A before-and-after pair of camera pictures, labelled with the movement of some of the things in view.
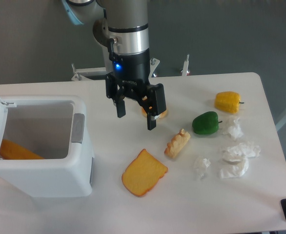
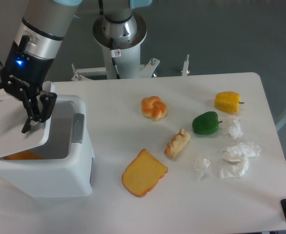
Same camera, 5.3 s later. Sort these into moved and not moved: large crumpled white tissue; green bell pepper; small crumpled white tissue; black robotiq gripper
Moved: black robotiq gripper
Not moved: small crumpled white tissue; green bell pepper; large crumpled white tissue
